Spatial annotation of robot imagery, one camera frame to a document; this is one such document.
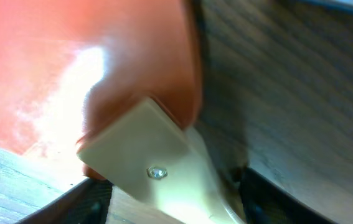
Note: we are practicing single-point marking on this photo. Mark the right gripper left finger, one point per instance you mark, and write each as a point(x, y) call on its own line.
point(86, 203)

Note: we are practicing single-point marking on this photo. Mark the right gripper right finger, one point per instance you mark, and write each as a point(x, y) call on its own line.
point(265, 203)

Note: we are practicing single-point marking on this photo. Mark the orange scraper with wooden handle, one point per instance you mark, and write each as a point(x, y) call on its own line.
point(105, 90)

